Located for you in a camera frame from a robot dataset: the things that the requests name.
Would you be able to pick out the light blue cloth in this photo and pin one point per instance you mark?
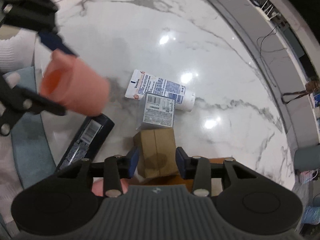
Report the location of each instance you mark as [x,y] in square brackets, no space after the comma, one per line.
[25,154]

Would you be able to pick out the brown cardboard box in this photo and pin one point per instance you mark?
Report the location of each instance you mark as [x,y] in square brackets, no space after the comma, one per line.
[157,152]

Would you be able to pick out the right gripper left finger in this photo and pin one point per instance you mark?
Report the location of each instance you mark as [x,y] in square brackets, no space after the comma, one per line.
[120,167]

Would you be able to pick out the pink plastic cup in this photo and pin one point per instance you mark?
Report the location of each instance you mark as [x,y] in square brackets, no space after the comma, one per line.
[72,83]

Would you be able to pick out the black barcode box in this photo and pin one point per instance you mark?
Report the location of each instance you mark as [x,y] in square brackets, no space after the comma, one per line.
[88,140]

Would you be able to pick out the white blue lotion tube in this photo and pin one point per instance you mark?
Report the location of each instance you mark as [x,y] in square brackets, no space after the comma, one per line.
[142,83]

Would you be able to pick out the brown camera with strap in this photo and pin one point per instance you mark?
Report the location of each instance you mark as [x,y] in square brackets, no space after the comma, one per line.
[310,87]

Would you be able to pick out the small grey labelled box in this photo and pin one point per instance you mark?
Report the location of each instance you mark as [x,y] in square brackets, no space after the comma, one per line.
[155,111]

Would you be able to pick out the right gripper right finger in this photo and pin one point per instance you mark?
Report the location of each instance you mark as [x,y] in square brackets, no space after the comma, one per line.
[197,169]

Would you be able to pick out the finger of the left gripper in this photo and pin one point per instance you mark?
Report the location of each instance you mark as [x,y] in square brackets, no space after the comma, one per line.
[53,41]
[16,98]

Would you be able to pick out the white tv console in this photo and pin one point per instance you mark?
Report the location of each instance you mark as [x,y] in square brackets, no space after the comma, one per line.
[278,63]

